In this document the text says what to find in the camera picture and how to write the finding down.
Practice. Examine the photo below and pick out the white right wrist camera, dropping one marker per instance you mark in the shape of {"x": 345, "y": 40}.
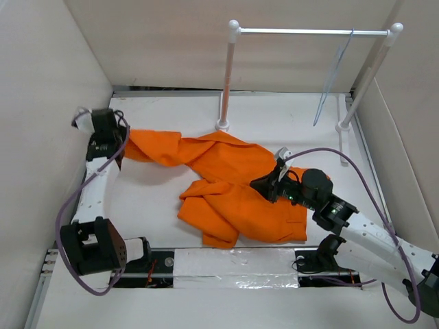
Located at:
{"x": 283, "y": 163}

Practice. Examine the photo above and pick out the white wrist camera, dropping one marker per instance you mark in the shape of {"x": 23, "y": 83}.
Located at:
{"x": 283, "y": 163}
{"x": 82, "y": 120}

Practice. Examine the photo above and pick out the orange trousers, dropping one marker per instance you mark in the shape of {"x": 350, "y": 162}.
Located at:
{"x": 221, "y": 204}

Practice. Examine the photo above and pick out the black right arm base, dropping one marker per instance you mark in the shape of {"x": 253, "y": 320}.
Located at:
{"x": 316, "y": 266}

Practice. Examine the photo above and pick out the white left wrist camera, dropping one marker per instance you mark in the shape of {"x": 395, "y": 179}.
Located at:
{"x": 82, "y": 120}

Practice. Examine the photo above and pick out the blue wire hanger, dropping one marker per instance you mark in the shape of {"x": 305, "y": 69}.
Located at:
{"x": 332, "y": 76}

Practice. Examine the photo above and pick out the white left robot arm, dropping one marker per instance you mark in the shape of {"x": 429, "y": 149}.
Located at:
{"x": 91, "y": 241}

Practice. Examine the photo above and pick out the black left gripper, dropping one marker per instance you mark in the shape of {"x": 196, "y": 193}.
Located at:
{"x": 123, "y": 131}

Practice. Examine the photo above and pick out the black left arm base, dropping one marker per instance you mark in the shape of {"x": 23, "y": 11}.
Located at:
{"x": 156, "y": 274}

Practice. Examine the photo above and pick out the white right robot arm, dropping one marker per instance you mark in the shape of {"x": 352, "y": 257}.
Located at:
{"x": 356, "y": 242}

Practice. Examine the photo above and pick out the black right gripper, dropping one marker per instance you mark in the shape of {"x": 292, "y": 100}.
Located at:
{"x": 268, "y": 185}

